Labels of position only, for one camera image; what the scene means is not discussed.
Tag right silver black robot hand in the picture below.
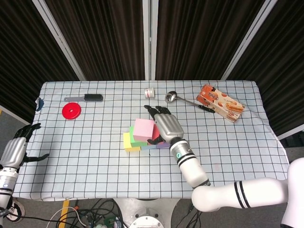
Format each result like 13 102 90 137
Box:
143 104 185 145

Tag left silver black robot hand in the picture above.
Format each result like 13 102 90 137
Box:
0 123 50 170

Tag red foam cube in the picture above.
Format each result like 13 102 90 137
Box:
151 124 162 141

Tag pink foam cube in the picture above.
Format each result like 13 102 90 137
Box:
133 118 155 143

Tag green foam cube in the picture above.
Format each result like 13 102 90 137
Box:
129 125 148 148

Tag yellow foam cube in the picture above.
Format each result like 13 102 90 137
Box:
123 132 142 152

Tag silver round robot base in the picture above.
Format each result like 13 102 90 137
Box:
111 198 181 228

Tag white partition base bar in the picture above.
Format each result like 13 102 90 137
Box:
276 130 304 141
0 104 33 125

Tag white black sneaker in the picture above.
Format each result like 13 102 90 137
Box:
4 201 26 223

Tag orange biscuit box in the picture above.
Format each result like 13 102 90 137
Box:
196 84 246 123

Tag blue tape scrap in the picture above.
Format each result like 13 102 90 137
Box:
35 97 45 112

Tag red plastic disc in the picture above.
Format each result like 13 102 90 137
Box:
62 102 82 120

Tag white black checkered tablecloth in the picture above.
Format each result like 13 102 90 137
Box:
11 80 292 200

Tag grey brush black bristles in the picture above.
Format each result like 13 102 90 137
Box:
64 94 104 103

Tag dark corrugated partition panel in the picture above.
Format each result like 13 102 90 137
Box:
45 0 146 81
227 0 304 137
155 0 266 81
0 0 80 124

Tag green circuit board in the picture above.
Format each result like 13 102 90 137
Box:
102 216 121 226

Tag metal ladle black handle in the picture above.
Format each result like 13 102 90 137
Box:
165 91 216 114

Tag white floor cable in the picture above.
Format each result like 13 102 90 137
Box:
46 206 88 228

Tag black floor cable bundle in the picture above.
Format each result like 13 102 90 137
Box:
73 199 124 228
186 204 205 228

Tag white partition post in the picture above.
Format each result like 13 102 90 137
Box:
142 0 159 81
220 0 279 80
32 0 86 81

